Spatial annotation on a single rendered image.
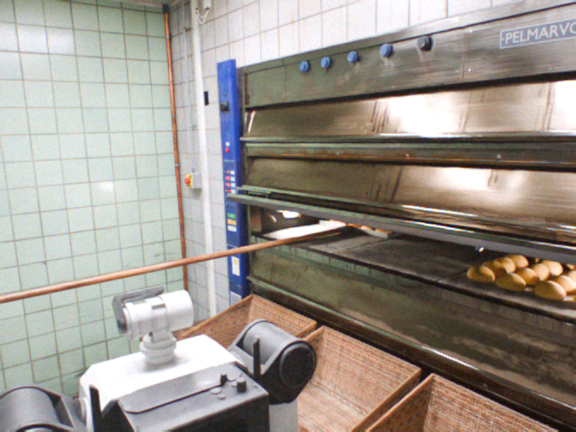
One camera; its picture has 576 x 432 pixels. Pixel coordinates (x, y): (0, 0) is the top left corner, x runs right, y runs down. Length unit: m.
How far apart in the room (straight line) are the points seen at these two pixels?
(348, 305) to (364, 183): 0.55
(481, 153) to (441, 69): 0.33
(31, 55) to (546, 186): 2.72
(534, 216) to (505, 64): 0.47
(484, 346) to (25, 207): 2.56
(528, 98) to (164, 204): 2.48
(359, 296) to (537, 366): 0.76
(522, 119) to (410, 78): 0.46
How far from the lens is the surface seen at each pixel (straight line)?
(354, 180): 2.04
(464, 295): 1.79
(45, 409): 0.83
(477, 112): 1.69
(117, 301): 0.85
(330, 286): 2.27
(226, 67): 2.77
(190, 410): 0.75
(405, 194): 1.85
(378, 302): 2.07
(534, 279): 1.95
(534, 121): 1.59
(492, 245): 1.52
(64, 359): 3.48
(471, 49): 1.74
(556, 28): 1.61
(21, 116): 3.18
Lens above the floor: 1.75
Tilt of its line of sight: 11 degrees down
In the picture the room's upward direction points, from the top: 2 degrees counter-clockwise
